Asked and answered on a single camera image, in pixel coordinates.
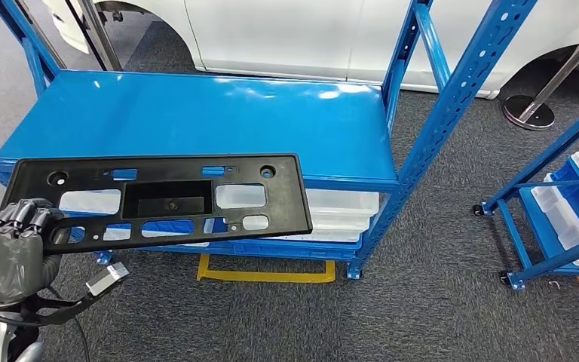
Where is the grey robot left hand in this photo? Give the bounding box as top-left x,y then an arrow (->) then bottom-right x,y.
0,198 -> 66,307

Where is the black plastic frame part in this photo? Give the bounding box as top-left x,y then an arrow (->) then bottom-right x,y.
0,153 -> 314,256

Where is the large blue metal shelf rack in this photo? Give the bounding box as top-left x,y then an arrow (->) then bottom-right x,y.
0,0 -> 541,281

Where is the white car body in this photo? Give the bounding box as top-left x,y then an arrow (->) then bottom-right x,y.
41,0 -> 579,100

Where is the blue wheeled metal rack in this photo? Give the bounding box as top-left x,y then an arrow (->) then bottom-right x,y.
473,92 -> 579,292

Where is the chrome stanchion post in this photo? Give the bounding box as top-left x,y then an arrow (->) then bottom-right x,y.
75,0 -> 123,72
501,10 -> 579,132

